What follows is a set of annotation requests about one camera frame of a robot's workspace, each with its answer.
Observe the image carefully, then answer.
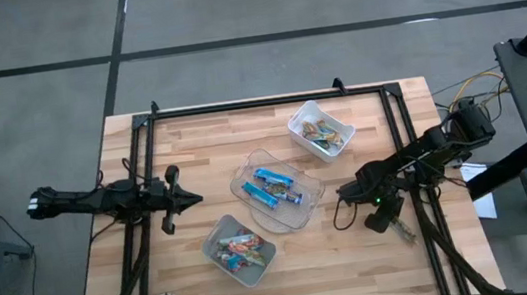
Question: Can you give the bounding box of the white plastic handled bin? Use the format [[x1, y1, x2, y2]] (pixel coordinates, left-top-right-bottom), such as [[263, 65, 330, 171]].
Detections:
[[284, 94, 361, 168], [197, 208, 282, 294]]

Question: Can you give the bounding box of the clear plastic handled bin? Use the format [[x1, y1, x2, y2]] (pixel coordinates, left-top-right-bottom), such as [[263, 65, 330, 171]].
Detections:
[[225, 140, 331, 238]]

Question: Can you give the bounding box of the white paper sheet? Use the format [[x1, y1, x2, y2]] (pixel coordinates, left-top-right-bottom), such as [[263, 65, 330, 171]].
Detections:
[[458, 159, 499, 223]]

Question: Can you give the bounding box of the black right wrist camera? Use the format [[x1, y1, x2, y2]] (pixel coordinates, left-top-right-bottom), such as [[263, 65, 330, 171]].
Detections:
[[335, 178, 370, 209]]

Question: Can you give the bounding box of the black camera cable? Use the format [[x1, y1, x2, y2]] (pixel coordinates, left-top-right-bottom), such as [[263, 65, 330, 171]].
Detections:
[[329, 195, 361, 234]]

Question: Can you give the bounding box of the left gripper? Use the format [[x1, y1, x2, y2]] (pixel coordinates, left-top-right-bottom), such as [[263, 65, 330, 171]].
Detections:
[[142, 161, 208, 239]]

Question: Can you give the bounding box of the yellow cable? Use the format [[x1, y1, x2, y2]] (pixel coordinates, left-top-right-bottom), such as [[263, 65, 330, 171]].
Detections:
[[444, 67, 511, 115]]

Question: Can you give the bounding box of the black table frame rail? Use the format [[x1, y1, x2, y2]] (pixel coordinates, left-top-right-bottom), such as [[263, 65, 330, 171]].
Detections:
[[108, 110, 178, 295], [129, 69, 404, 130], [378, 78, 470, 295]]

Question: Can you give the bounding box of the blue granola bar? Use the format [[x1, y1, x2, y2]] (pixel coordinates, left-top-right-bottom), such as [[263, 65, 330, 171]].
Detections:
[[251, 163, 296, 191], [263, 178, 306, 210], [240, 177, 282, 215], [224, 253, 251, 275]]

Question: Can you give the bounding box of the black slanted beam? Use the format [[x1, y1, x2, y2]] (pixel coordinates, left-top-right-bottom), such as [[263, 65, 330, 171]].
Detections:
[[461, 141, 527, 203]]

